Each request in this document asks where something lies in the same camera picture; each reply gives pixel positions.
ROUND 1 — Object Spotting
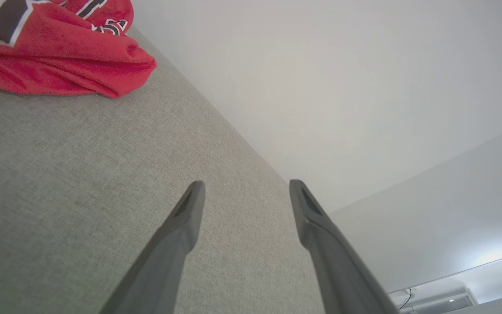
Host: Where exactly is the grey fabric sofa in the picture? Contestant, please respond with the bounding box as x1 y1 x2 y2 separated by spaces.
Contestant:
0 26 326 314

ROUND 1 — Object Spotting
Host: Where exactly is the white wall air conditioner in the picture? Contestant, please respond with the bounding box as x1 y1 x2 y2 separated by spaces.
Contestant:
388 286 480 314

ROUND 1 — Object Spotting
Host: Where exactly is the red Bulls basketball jersey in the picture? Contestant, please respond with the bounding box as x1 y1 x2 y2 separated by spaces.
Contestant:
0 0 157 99

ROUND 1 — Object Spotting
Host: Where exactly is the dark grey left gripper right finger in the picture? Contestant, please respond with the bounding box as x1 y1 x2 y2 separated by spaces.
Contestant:
289 179 400 314

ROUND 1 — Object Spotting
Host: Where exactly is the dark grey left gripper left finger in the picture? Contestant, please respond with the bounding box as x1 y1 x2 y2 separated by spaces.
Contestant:
99 181 206 314

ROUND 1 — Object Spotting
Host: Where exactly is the thin black wall cable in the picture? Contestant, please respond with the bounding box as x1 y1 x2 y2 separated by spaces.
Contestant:
397 288 415 312

